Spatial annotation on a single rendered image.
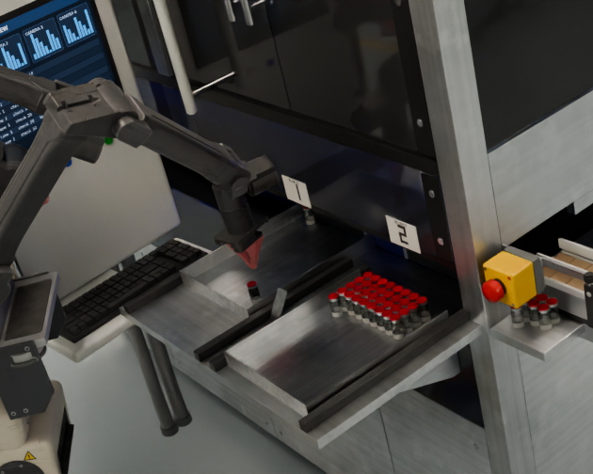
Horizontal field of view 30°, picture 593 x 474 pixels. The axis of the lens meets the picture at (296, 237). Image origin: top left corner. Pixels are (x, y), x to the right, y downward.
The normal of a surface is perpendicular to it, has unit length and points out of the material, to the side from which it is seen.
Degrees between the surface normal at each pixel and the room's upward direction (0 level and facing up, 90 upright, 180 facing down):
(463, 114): 90
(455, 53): 90
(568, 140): 90
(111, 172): 90
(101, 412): 0
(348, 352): 0
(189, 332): 0
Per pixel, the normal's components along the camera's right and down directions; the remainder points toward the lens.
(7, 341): -0.22, -0.85
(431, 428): -0.77, 0.45
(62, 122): -0.63, 0.02
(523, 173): 0.60, 0.27
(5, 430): 0.09, 0.47
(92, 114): 0.26, -0.65
